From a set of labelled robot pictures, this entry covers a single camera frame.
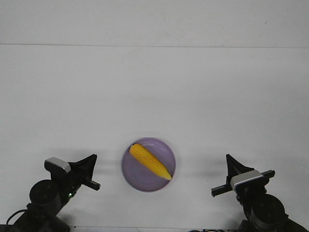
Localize yellow corn cob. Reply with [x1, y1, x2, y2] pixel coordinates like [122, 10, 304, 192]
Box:
[129, 144, 172, 181]

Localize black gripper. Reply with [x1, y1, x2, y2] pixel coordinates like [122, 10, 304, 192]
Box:
[211, 154, 275, 201]
[60, 154, 100, 201]

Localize purple round plate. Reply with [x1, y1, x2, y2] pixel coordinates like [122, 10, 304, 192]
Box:
[121, 137, 176, 192]

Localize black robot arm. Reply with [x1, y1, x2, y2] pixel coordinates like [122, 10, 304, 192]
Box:
[4, 154, 100, 232]
[211, 154, 308, 232]

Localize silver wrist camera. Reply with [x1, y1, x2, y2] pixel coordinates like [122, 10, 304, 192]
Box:
[230, 170, 263, 191]
[44, 157, 71, 174]

